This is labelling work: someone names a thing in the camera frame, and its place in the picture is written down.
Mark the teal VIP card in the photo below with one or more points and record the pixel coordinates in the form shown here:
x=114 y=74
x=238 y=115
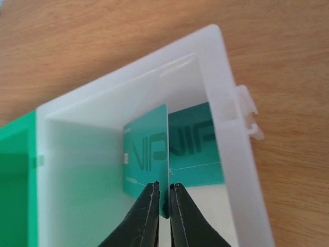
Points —
x=146 y=155
x=193 y=153

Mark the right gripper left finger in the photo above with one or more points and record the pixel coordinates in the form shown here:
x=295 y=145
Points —
x=140 y=227

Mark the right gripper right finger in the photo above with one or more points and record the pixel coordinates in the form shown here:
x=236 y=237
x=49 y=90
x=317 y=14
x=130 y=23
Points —
x=187 y=224

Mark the green two-compartment tray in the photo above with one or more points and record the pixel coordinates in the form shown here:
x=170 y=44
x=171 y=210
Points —
x=18 y=182

